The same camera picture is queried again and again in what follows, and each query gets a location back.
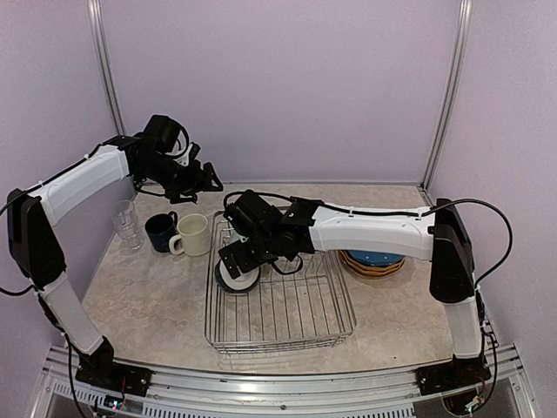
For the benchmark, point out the bird pattern ceramic plate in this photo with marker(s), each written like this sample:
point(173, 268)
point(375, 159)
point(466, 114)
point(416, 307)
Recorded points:
point(373, 275)

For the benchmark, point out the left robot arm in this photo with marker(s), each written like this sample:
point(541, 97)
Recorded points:
point(162, 153)

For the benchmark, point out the clear glass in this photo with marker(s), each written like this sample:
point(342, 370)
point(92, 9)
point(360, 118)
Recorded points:
point(124, 217)
point(130, 237)

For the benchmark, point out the metal wire dish rack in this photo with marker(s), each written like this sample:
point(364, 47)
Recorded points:
point(286, 310)

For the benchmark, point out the right corner aluminium post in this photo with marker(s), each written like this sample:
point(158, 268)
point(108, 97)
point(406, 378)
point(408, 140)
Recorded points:
point(451, 92)

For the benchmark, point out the aluminium front frame rail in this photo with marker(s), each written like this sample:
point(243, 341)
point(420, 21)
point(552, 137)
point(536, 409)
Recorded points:
point(182, 392)

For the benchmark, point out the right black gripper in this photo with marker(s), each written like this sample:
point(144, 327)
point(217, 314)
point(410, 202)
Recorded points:
point(244, 262)

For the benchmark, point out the dark blue mug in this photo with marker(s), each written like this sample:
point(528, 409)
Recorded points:
point(160, 228)

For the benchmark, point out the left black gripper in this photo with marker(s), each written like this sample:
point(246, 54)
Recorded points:
point(196, 184)

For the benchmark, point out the dark blue white bowl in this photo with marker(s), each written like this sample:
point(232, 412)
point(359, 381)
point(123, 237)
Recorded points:
point(244, 283)

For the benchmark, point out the white ceramic mug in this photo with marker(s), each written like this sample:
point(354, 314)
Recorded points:
point(193, 237)

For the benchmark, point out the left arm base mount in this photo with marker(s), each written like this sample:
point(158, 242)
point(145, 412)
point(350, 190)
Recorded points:
point(114, 376)

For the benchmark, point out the left corner aluminium post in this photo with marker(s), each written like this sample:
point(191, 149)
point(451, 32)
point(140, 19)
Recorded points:
point(101, 48)

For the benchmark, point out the back wall aluminium rail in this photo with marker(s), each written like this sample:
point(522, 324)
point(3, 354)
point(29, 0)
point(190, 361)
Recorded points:
point(320, 182)

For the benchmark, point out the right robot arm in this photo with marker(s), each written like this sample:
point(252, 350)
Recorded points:
point(437, 234)

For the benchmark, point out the corner aluminium post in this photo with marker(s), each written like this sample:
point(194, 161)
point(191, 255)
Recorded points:
point(451, 92)
point(101, 48)

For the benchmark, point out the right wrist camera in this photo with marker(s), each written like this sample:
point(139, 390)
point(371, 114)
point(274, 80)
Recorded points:
point(252, 216)

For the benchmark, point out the yellow polka dot plate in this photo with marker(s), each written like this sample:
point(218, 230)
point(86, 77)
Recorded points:
point(344, 257)
point(373, 268)

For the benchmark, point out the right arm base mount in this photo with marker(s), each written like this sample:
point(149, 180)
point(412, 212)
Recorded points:
point(450, 375)

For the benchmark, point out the blue polka dot plate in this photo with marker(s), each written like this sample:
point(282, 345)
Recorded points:
point(374, 258)

